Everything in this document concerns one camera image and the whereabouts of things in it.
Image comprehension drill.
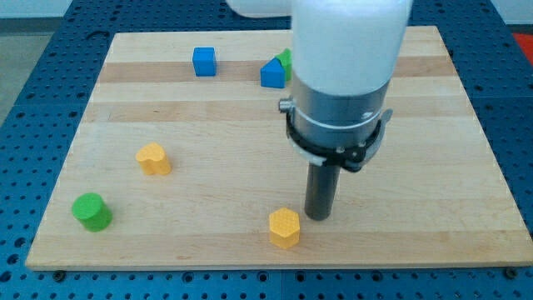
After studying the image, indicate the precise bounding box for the yellow hexagon block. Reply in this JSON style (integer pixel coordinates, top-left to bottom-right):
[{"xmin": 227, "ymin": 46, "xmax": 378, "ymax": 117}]
[{"xmin": 269, "ymin": 207, "xmax": 301, "ymax": 249}]

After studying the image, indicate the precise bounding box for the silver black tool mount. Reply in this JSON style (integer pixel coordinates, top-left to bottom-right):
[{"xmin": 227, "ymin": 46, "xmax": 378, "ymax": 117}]
[{"xmin": 278, "ymin": 76, "xmax": 393, "ymax": 173}]

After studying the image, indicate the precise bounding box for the wooden board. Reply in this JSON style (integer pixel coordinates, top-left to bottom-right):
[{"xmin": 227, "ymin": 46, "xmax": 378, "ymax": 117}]
[{"xmin": 26, "ymin": 26, "xmax": 532, "ymax": 271}]

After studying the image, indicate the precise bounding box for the green cylinder block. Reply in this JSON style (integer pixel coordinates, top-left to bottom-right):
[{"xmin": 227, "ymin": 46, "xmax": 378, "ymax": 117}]
[{"xmin": 72, "ymin": 192, "xmax": 112, "ymax": 232}]

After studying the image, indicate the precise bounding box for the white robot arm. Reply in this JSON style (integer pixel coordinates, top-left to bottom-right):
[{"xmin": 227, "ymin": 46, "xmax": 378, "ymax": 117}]
[{"xmin": 227, "ymin": 0, "xmax": 412, "ymax": 221}]

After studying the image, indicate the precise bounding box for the blue triangle block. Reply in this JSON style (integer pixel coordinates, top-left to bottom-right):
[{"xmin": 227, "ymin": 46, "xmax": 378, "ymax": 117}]
[{"xmin": 260, "ymin": 57, "xmax": 286, "ymax": 88}]

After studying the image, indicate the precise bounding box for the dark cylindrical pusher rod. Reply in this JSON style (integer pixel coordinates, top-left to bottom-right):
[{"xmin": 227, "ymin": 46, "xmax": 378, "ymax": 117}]
[{"xmin": 304, "ymin": 163, "xmax": 340, "ymax": 221}]

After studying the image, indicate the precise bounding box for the blue cube block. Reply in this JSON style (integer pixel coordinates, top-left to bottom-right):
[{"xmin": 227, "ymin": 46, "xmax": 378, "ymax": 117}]
[{"xmin": 192, "ymin": 47, "xmax": 217, "ymax": 77}]

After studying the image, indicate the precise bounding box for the green block behind triangle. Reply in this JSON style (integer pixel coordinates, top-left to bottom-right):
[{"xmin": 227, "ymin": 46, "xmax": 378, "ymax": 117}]
[{"xmin": 276, "ymin": 48, "xmax": 292, "ymax": 82}]

